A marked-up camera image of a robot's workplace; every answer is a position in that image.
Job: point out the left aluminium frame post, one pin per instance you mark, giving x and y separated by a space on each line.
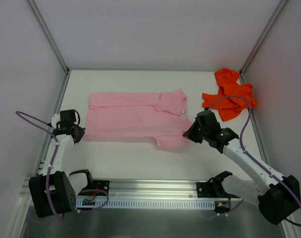
40 20

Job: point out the aluminium mounting rail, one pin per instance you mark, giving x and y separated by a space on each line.
143 189

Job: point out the aluminium frame post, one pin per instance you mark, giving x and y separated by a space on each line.
40 20
270 23

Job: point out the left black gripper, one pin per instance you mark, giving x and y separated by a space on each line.
77 132

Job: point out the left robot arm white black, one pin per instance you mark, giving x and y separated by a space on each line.
56 169

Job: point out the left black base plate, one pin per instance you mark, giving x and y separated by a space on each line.
102 186

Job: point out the right aluminium frame post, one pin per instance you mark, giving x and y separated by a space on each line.
270 23

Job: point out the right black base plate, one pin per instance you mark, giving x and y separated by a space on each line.
210 190

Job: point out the white slotted cable duct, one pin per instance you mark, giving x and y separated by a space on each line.
159 204

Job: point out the pink t shirt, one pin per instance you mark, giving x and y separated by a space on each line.
162 116

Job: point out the orange t shirt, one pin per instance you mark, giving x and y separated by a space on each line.
232 98

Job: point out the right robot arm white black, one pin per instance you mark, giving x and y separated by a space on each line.
275 195

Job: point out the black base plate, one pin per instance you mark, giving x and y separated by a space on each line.
102 186
210 190

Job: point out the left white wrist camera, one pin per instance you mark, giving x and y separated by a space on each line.
55 119

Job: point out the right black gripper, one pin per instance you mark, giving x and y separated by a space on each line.
193 132

